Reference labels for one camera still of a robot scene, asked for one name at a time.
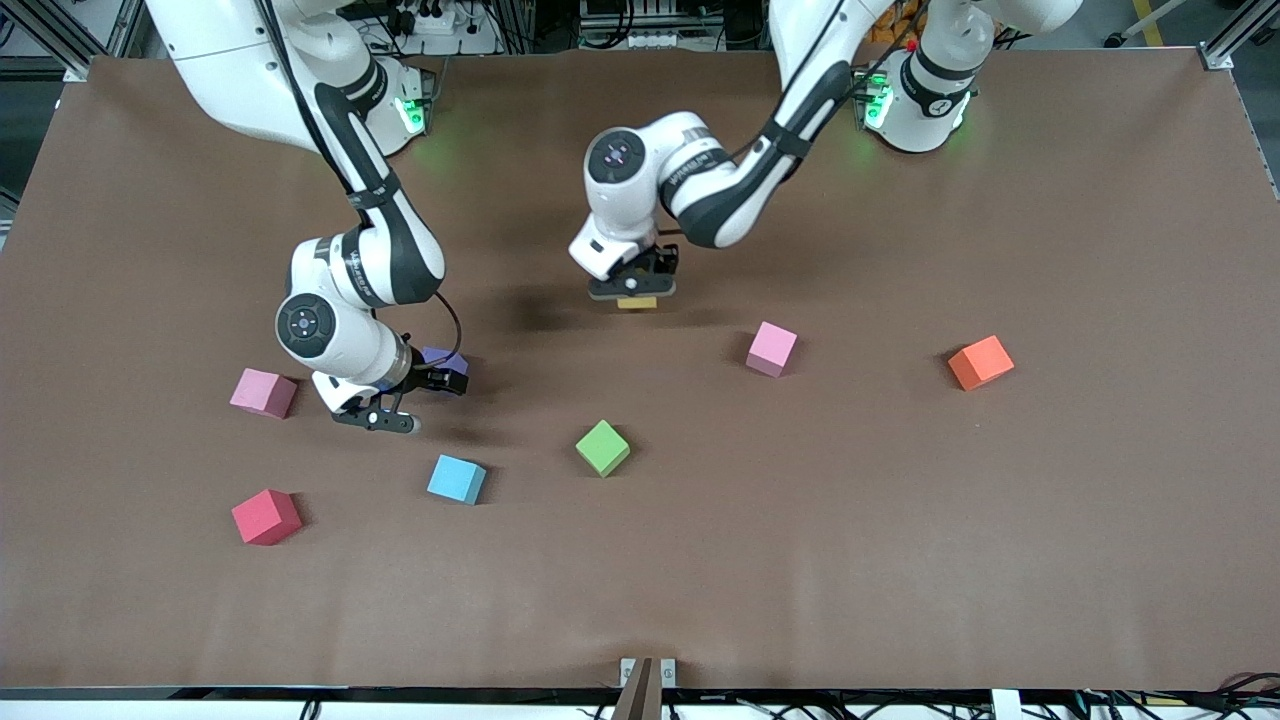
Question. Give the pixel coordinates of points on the white post stub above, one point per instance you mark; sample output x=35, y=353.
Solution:
x=1007, y=705

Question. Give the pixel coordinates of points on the red foam cube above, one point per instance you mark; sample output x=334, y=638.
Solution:
x=264, y=515

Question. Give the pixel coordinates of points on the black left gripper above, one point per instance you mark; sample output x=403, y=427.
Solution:
x=655, y=266

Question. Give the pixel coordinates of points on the silver table edge bracket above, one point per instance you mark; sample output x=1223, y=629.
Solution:
x=626, y=672

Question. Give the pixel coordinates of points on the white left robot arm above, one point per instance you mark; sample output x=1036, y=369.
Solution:
x=640, y=200

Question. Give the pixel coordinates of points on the brown table cover mat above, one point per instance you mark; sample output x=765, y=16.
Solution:
x=900, y=550

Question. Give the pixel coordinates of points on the yellow foam cube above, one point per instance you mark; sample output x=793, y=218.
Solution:
x=640, y=303

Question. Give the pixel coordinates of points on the blue foam cube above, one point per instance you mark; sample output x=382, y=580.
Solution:
x=455, y=477

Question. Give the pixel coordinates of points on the green foam cube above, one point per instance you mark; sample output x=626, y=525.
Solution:
x=602, y=446

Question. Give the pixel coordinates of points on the purple foam cube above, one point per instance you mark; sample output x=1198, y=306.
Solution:
x=445, y=358

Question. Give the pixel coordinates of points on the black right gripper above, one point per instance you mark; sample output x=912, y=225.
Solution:
x=432, y=379

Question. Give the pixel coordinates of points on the aluminium frame post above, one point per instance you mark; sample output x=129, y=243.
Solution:
x=1214, y=58
x=75, y=72

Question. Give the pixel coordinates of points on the pink foam cube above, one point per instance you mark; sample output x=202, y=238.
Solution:
x=771, y=347
x=262, y=392

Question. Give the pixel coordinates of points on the white power strip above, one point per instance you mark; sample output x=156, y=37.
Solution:
x=660, y=41
x=432, y=20

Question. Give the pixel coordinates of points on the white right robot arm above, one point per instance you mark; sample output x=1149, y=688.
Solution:
x=345, y=345

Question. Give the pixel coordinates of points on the orange foam cube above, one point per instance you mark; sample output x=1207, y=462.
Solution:
x=980, y=361

